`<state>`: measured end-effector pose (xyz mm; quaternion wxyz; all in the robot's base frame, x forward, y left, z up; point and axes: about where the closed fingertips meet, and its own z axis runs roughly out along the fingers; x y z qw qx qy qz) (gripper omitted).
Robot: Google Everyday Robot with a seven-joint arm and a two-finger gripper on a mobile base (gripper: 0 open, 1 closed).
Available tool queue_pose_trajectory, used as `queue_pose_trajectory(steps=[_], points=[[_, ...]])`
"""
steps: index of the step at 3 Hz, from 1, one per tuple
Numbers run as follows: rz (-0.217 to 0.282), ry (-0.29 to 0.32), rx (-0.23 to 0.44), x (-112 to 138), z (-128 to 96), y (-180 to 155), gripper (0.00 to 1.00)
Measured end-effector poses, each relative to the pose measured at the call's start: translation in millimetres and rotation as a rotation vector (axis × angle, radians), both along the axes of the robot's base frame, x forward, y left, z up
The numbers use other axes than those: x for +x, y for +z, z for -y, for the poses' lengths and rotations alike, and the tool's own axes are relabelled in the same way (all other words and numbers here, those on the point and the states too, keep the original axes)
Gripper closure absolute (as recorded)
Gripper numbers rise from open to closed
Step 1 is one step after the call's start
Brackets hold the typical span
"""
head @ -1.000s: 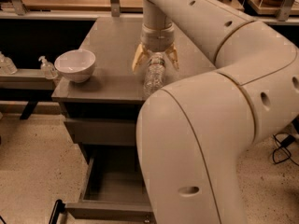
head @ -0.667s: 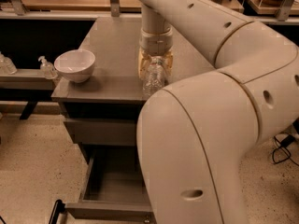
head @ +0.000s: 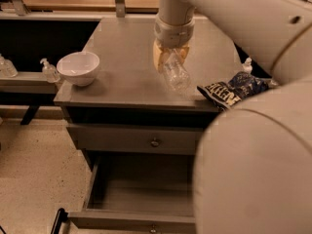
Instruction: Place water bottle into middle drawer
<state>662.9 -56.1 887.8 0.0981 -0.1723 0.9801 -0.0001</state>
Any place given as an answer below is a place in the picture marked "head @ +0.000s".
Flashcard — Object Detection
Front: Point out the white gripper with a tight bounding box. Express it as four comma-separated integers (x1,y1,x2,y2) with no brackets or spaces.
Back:
153,15,195,73

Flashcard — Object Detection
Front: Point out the clear plastic water bottle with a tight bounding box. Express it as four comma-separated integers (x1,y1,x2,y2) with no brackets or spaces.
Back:
163,50,190,94

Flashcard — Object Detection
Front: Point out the blue chip bag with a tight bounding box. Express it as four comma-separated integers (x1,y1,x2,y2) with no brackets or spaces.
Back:
197,71,269,111

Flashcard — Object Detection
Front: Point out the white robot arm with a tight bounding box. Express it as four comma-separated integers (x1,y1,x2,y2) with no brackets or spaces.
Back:
155,0,312,234

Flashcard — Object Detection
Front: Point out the grey drawer cabinet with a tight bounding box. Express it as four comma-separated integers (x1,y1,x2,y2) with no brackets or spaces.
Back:
55,17,241,166

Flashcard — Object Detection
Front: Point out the right sanitizer pump bottle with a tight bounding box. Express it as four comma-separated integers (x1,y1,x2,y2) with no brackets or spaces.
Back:
242,58,253,73

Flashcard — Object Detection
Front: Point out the sanitizer pump bottle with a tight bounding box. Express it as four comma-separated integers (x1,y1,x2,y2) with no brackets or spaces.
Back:
242,58,253,73
40,58,60,83

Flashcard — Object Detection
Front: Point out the upper grey drawer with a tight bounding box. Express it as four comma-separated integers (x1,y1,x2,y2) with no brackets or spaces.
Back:
67,124,203,155

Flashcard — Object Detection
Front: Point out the left sanitizer pump bottle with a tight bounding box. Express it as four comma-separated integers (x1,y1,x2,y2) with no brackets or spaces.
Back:
40,58,60,83

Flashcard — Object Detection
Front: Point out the open lower grey drawer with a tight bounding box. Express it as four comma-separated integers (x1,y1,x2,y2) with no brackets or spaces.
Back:
69,153,195,234

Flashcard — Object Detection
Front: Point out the clear bottle far left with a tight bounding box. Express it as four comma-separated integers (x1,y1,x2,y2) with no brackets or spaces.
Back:
0,54,18,77

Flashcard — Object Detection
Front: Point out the wooden background table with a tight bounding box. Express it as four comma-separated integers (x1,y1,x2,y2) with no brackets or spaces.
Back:
23,0,159,14

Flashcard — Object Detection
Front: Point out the white bowl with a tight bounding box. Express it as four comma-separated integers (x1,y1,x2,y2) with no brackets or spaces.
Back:
57,52,100,87

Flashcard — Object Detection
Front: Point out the left grey bench shelf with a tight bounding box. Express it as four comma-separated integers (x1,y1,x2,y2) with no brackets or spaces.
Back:
0,72,60,125

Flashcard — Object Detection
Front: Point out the black object bottom left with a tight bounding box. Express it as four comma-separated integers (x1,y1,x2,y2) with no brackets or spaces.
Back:
51,208,68,234

